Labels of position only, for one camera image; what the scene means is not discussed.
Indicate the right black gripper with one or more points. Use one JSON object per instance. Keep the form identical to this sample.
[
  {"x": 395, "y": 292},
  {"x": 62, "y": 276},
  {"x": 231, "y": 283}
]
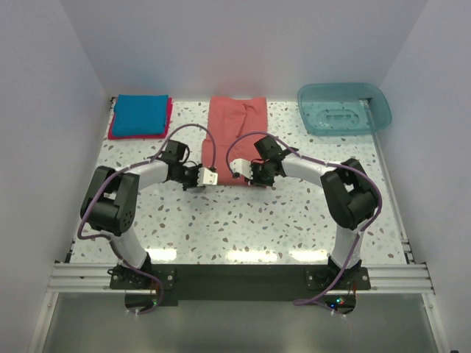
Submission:
[{"x": 256, "y": 181}]

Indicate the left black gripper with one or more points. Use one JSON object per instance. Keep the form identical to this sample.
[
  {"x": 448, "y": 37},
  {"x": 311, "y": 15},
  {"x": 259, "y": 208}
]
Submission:
[{"x": 194, "y": 184}]

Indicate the salmon pink t shirt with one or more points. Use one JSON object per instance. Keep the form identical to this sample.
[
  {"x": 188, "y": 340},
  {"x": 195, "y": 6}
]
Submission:
[{"x": 229, "y": 119}]

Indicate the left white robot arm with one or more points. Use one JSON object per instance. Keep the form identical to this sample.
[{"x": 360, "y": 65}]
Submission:
[{"x": 109, "y": 207}]

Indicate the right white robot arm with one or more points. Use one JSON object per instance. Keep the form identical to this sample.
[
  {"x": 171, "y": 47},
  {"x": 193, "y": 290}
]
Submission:
[{"x": 353, "y": 199}]

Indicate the folded blue t shirt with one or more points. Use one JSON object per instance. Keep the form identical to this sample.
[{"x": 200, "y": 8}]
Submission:
[{"x": 141, "y": 114}]

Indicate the folded red t shirt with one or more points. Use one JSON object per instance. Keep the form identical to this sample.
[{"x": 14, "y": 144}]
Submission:
[{"x": 167, "y": 121}]

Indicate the teal plastic basin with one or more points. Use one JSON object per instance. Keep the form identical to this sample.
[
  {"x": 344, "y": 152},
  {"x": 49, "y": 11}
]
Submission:
[{"x": 343, "y": 109}]

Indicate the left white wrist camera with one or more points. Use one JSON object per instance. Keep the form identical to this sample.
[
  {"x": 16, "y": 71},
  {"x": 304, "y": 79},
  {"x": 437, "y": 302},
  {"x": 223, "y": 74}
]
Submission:
[{"x": 206, "y": 177}]

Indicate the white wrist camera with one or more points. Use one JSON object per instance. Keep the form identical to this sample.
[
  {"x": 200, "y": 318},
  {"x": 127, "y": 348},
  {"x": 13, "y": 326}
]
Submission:
[
  {"x": 241, "y": 168},
  {"x": 206, "y": 177}
]

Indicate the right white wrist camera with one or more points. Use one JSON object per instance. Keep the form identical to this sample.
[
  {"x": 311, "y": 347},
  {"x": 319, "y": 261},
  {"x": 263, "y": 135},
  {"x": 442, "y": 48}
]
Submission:
[{"x": 241, "y": 168}]

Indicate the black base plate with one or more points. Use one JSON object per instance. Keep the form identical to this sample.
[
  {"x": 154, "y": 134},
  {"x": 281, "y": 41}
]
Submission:
[{"x": 157, "y": 295}]

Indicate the aluminium frame rail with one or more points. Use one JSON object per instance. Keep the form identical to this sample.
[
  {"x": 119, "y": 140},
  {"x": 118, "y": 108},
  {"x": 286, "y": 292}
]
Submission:
[{"x": 94, "y": 278}]

